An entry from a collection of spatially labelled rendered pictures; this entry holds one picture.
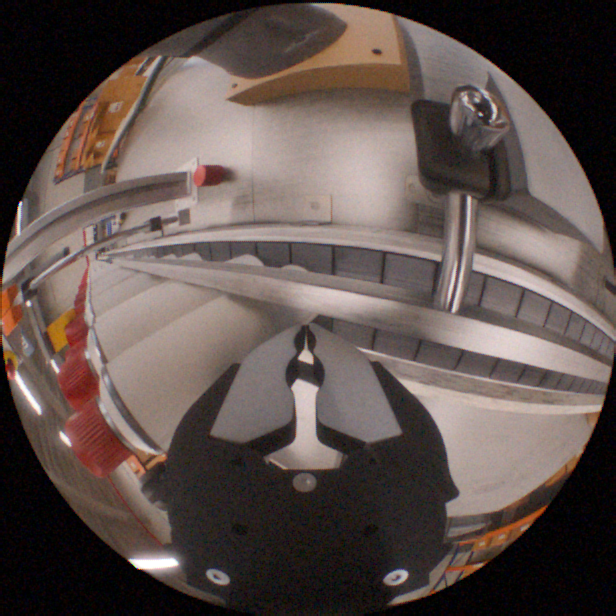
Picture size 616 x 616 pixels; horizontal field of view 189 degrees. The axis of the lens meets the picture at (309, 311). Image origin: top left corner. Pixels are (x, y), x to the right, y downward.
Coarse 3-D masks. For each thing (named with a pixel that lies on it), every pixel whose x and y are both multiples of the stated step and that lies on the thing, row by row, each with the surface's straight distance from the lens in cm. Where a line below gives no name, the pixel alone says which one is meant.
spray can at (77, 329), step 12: (144, 276) 25; (156, 276) 24; (108, 288) 25; (120, 288) 24; (132, 288) 24; (144, 288) 24; (96, 300) 24; (108, 300) 23; (120, 300) 23; (96, 312) 23; (72, 324) 25; (84, 324) 24; (72, 336) 24; (84, 336) 24
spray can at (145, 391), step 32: (192, 320) 11; (224, 320) 11; (256, 320) 12; (288, 320) 13; (128, 352) 11; (160, 352) 10; (192, 352) 10; (224, 352) 10; (128, 384) 9; (160, 384) 9; (192, 384) 10; (96, 416) 11; (128, 416) 9; (160, 416) 9; (96, 448) 11; (128, 448) 11; (160, 448) 10
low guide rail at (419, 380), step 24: (312, 360) 17; (384, 360) 16; (408, 384) 15; (432, 384) 15; (456, 384) 16; (480, 384) 18; (504, 384) 19; (504, 408) 19; (528, 408) 21; (552, 408) 24; (576, 408) 29; (600, 408) 41
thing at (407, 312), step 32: (224, 288) 11; (256, 288) 10; (288, 288) 8; (320, 288) 8; (352, 288) 7; (384, 288) 8; (352, 320) 8; (384, 320) 7; (416, 320) 7; (448, 320) 7; (480, 320) 7; (512, 320) 9; (480, 352) 8; (512, 352) 9; (544, 352) 10; (576, 352) 12
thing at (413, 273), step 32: (128, 256) 74; (160, 256) 42; (224, 256) 24; (288, 256) 18; (320, 256) 17; (352, 256) 16; (384, 256) 16; (416, 288) 15; (480, 288) 16; (512, 288) 17; (320, 320) 19; (544, 320) 20; (576, 320) 24; (384, 352) 18; (416, 352) 18; (448, 352) 18; (608, 352) 37; (544, 384) 25; (576, 384) 32; (608, 384) 47
